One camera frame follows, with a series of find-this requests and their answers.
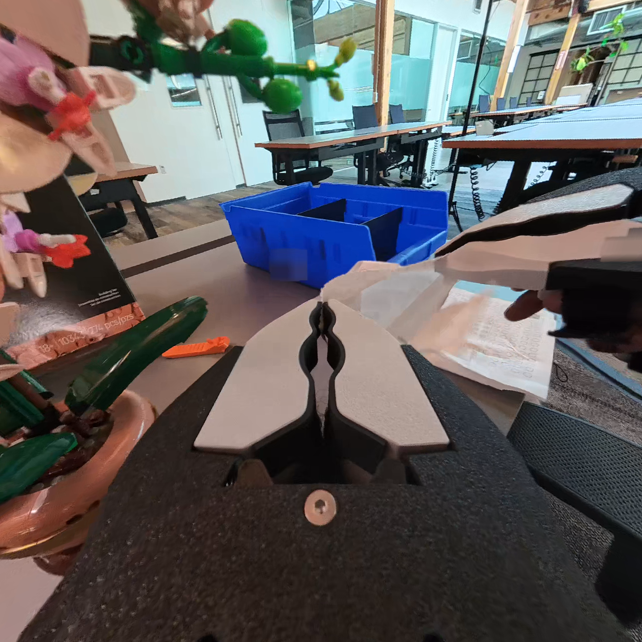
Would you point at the black orchid set box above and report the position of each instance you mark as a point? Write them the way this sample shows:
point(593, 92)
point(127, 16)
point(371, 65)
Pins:
point(75, 271)

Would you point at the thin black pole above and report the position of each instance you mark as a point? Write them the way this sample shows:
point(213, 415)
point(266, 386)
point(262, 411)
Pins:
point(474, 75)

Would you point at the hanging green plant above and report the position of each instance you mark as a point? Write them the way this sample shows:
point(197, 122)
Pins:
point(582, 62)

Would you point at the blue office chair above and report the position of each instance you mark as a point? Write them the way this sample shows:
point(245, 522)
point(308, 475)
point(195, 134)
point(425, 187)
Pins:
point(366, 116)
point(396, 113)

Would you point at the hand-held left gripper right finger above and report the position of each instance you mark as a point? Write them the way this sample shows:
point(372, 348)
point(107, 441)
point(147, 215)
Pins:
point(381, 391)

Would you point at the blue plastic bin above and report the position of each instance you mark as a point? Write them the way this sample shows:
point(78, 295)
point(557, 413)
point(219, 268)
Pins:
point(321, 235)

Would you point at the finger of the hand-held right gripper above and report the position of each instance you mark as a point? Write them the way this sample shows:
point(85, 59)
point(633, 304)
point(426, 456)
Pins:
point(501, 266)
point(551, 205)

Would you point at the grey desk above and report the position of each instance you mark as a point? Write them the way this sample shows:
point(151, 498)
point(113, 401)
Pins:
point(210, 301)

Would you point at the orange brick separator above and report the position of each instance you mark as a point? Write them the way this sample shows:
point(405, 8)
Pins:
point(200, 347)

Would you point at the wood-edged office table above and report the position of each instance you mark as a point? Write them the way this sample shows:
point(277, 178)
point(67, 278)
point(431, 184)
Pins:
point(326, 138)
point(551, 135)
point(125, 170)

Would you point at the toy brick orchid plant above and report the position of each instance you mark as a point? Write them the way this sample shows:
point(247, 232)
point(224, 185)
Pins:
point(45, 501)

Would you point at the small white paper bag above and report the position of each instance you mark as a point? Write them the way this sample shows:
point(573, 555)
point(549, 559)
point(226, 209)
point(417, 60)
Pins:
point(381, 296)

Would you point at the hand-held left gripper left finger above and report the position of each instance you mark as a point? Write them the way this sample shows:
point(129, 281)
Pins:
point(256, 391)

